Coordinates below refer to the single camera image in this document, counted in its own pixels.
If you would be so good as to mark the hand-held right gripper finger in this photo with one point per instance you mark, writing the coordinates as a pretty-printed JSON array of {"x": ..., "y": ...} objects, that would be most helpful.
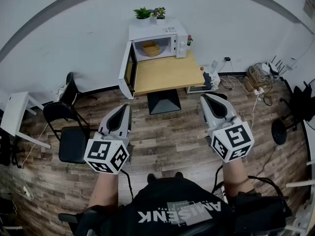
[
  {"x": 230, "y": 112},
  {"x": 208, "y": 117}
]

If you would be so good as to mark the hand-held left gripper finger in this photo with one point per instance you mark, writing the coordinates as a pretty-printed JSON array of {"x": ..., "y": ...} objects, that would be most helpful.
[
  {"x": 105, "y": 123},
  {"x": 126, "y": 124}
]

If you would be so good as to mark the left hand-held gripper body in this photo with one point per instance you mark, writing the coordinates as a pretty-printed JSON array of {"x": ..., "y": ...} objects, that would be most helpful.
[{"x": 105, "y": 154}]

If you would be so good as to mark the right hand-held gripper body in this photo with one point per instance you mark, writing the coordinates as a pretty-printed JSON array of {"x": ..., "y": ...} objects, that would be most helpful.
[{"x": 231, "y": 141}]

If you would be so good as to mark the yellow tray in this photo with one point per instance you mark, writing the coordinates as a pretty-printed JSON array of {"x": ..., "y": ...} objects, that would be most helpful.
[{"x": 150, "y": 49}]

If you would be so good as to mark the white microwave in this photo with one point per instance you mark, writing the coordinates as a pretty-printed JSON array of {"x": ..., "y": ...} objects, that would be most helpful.
[{"x": 152, "y": 29}]

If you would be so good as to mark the person's left forearm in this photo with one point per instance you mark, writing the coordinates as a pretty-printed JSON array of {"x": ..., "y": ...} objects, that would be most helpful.
[{"x": 104, "y": 190}]

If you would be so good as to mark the person's right forearm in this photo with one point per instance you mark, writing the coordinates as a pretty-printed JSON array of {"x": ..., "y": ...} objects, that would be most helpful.
[{"x": 236, "y": 178}]

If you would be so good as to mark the white power strip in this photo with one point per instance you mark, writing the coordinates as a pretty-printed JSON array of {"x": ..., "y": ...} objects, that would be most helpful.
[
  {"x": 27, "y": 192},
  {"x": 259, "y": 91}
]

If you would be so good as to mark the black folding chair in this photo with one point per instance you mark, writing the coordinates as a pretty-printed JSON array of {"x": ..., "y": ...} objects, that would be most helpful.
[{"x": 71, "y": 144}]

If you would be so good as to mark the orange capped bottle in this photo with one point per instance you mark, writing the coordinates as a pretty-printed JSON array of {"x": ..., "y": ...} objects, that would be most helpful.
[{"x": 202, "y": 69}]

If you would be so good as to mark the black round stand base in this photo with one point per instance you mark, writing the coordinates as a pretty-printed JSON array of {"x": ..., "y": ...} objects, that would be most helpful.
[{"x": 278, "y": 131}]

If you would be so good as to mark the clear plastic bottle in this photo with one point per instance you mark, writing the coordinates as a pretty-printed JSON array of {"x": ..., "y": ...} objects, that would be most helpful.
[{"x": 214, "y": 64}]

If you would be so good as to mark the person's left black shoe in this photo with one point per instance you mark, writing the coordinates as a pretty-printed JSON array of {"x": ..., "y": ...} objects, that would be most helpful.
[{"x": 151, "y": 177}]

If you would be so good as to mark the person's black shoe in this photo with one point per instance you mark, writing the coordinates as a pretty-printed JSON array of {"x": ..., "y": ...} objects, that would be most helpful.
[
  {"x": 151, "y": 177},
  {"x": 179, "y": 174}
]

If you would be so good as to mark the black chair patterned cushion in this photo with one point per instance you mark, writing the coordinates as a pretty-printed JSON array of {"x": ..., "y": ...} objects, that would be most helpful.
[{"x": 70, "y": 85}]

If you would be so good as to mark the wooden table black base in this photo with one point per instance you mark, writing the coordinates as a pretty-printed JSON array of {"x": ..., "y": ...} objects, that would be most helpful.
[{"x": 167, "y": 75}]

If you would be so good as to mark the person's right black shoe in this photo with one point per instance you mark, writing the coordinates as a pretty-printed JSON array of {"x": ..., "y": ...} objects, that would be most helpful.
[{"x": 179, "y": 174}]

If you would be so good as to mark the white router black antennas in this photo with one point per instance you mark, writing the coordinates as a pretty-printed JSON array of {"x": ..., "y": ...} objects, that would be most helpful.
[{"x": 274, "y": 67}]

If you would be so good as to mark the black office chair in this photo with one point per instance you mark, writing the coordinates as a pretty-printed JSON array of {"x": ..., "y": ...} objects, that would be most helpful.
[
  {"x": 6, "y": 151},
  {"x": 301, "y": 99}
]

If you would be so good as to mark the small pink flower plant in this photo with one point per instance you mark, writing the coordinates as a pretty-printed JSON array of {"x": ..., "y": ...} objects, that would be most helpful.
[{"x": 189, "y": 39}]

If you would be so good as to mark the person's torso black shirt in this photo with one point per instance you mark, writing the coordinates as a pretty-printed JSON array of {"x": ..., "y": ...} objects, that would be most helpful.
[{"x": 172, "y": 205}]

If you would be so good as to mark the white side table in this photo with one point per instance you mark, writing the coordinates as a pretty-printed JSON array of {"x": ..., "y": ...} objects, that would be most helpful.
[{"x": 14, "y": 109}]

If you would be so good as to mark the green potted plant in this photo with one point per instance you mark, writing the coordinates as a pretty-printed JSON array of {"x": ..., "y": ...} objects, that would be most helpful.
[{"x": 142, "y": 13}]

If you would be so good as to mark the purple flower potted plant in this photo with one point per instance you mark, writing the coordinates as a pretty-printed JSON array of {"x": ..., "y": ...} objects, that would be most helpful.
[{"x": 159, "y": 13}]

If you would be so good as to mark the white frame desk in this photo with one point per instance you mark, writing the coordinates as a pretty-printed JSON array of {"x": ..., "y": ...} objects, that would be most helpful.
[{"x": 310, "y": 141}]

